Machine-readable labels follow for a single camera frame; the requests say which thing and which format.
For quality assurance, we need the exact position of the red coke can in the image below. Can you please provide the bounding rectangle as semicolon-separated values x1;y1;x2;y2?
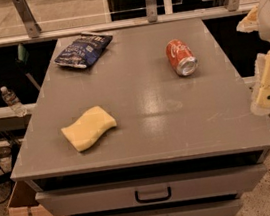
166;39;198;77

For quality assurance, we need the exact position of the grey drawer cabinet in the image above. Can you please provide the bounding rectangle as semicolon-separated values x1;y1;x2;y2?
12;19;270;216

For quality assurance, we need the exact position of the blue chip bag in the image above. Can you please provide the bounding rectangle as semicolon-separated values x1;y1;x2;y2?
54;31;113;69

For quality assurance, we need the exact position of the yellow sponge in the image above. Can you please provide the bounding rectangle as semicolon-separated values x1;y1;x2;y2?
61;106;117;153

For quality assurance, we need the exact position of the clear plastic water bottle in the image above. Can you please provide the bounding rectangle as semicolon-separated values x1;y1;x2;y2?
0;86;28;117

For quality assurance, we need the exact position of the left metal railing bracket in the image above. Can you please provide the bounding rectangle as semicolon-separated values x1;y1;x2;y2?
12;0;42;38

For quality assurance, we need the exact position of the green handled tool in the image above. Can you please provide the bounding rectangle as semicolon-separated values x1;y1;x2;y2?
16;43;41;90

